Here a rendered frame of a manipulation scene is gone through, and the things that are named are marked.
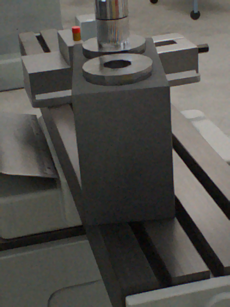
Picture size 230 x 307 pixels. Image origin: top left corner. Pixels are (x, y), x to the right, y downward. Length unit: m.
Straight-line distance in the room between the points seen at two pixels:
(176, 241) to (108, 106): 0.19
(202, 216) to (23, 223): 0.45
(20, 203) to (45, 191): 0.05
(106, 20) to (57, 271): 0.56
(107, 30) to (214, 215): 0.29
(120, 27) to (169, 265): 0.33
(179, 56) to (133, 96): 0.56
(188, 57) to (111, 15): 0.47
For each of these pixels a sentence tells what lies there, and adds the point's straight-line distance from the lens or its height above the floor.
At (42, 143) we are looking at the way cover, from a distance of 1.31.
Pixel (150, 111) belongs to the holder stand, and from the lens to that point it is 0.80.
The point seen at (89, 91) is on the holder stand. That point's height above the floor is 1.10.
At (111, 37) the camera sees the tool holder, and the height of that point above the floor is 1.13.
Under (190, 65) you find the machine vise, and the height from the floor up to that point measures 0.95.
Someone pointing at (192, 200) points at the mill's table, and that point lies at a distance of 0.92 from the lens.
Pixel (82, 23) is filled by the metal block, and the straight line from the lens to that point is 1.30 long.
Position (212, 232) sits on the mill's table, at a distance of 0.84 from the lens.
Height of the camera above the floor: 1.37
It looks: 25 degrees down
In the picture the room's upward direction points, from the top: 5 degrees counter-clockwise
